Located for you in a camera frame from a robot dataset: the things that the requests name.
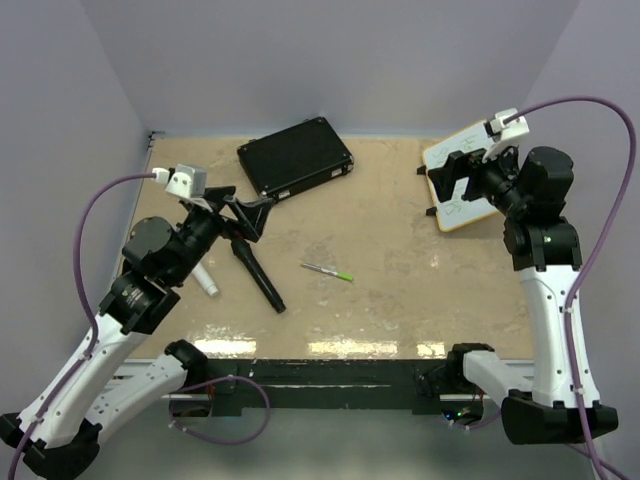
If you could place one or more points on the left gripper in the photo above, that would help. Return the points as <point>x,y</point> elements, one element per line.
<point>252,215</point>

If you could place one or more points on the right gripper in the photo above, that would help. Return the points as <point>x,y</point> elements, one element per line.
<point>479,164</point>

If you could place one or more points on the orange framed whiteboard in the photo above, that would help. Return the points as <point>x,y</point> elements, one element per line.
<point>456,212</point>

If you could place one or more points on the white marker pen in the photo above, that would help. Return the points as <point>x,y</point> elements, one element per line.
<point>319,269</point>

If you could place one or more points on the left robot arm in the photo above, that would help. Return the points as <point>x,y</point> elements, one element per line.
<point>62,431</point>

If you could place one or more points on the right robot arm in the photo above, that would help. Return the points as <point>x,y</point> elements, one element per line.
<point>561,404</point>

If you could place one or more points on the black microphone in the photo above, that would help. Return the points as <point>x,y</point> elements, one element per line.
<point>242,250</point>

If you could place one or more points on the black hard case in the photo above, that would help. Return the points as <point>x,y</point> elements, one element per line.
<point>294,160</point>

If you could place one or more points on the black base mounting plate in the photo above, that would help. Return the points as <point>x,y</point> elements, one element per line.
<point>422,387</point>

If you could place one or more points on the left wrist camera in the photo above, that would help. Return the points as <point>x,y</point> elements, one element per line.
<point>183,181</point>

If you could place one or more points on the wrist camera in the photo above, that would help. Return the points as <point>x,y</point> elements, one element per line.
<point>504,132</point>
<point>183,181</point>

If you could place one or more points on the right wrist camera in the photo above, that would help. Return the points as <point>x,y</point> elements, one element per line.
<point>504,132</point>

